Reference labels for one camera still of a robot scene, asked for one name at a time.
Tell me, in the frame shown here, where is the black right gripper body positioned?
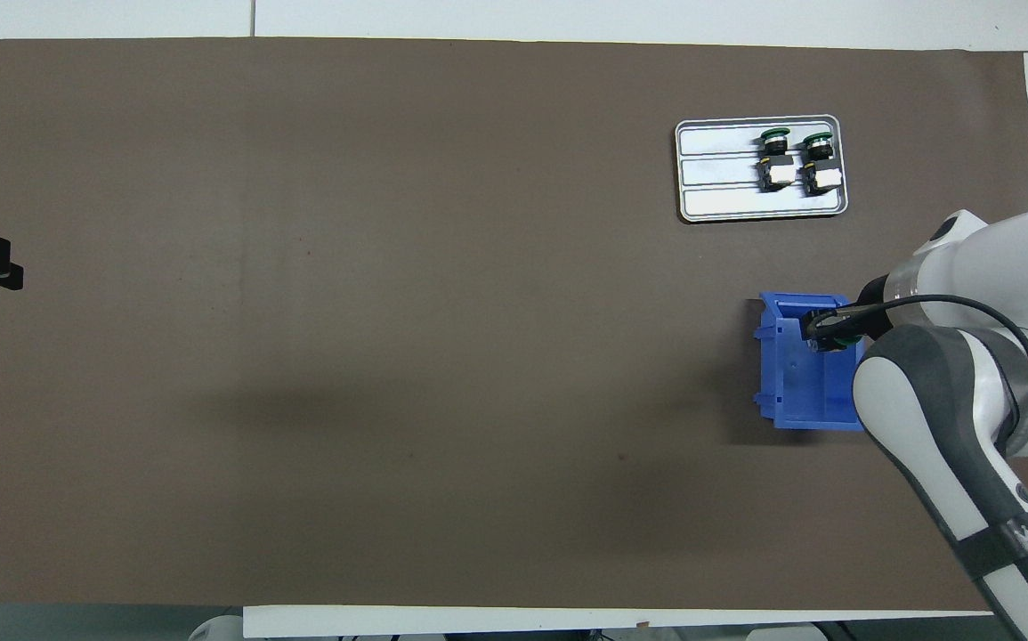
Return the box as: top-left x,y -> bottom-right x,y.
852,274 -> 890,341

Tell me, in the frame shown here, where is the green push button white block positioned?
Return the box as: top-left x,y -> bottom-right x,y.
757,128 -> 795,192
799,131 -> 842,197

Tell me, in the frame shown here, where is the blue plastic bin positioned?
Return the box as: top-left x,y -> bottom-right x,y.
752,291 -> 867,433

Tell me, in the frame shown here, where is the grey metal tray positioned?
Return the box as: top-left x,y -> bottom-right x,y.
675,115 -> 849,223

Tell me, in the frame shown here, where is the brown table mat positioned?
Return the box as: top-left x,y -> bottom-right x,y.
0,37 -> 1028,613

